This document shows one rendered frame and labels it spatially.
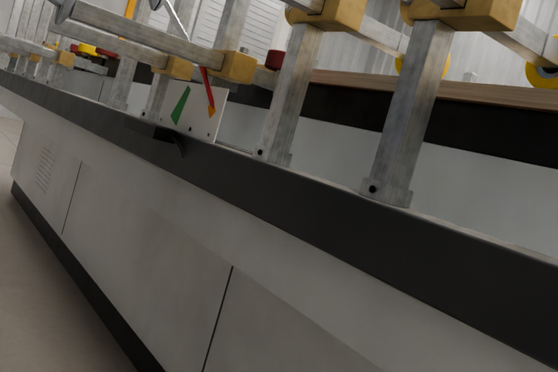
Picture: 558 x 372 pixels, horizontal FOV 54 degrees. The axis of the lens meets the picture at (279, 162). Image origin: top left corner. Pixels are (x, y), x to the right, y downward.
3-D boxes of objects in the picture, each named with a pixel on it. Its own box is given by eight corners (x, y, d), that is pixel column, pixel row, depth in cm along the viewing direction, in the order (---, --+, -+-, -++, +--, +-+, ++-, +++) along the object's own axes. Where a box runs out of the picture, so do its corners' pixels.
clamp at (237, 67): (227, 77, 97) (236, 50, 97) (194, 72, 108) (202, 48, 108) (253, 86, 101) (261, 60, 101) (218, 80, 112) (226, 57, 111)
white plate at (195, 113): (211, 143, 97) (227, 88, 97) (155, 123, 118) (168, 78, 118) (214, 143, 97) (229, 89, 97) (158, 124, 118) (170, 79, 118)
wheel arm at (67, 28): (49, 34, 106) (55, 12, 106) (45, 34, 109) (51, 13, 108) (236, 96, 131) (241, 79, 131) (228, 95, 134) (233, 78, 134)
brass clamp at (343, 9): (331, 18, 77) (341, -17, 76) (277, 20, 88) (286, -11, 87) (361, 33, 80) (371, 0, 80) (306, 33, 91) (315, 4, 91)
